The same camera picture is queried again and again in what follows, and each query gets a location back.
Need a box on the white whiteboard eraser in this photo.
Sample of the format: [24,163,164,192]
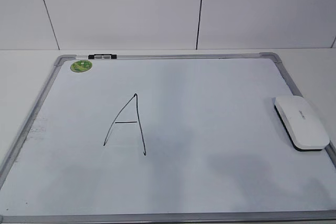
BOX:
[274,95,330,151]

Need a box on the black and silver hanger clip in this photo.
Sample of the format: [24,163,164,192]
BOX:
[88,54,117,59]

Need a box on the green round magnet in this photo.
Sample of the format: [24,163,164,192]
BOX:
[70,60,92,73]

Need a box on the white board with grey frame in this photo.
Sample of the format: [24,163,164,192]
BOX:
[1,53,335,223]

